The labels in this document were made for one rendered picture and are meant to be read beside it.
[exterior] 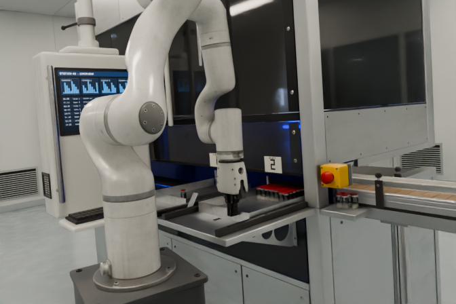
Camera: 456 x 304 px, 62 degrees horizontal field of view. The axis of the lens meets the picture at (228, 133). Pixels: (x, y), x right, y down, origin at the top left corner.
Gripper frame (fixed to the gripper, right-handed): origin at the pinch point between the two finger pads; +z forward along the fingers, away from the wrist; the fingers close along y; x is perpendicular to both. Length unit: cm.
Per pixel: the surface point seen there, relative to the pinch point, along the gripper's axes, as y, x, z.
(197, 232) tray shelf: 2.4, 12.3, 5.0
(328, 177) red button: -19.5, -23.9, -8.5
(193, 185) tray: 54, -24, 1
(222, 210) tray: 6.7, -1.6, 1.7
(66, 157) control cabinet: 89, 21, -15
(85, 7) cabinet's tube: 94, 6, -87
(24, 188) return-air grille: 543, -60, 57
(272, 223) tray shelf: -10.7, -6.5, 4.1
